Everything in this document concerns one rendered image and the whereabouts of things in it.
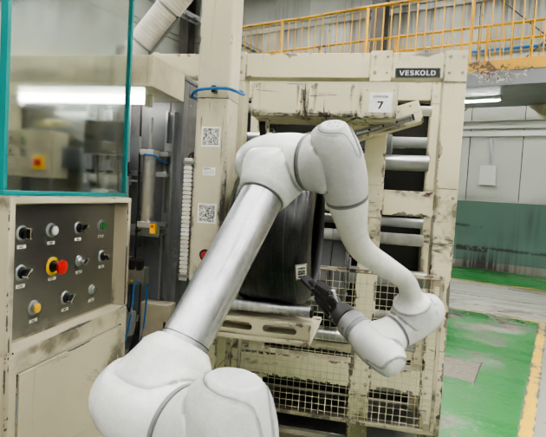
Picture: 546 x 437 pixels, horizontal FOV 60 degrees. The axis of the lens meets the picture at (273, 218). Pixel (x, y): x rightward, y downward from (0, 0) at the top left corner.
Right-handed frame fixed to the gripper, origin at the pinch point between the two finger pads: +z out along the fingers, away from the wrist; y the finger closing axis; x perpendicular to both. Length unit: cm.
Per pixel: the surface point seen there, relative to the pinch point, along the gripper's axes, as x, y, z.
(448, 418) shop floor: 105, 162, 9
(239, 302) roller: -17.7, 14.2, 19.5
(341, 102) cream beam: 50, -37, 50
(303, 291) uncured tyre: 1.4, 8.9, 6.2
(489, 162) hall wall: 743, 347, 458
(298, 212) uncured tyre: 3.7, -20.1, 11.6
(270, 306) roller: -9.3, 14.4, 11.5
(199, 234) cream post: -20.0, -1.6, 45.6
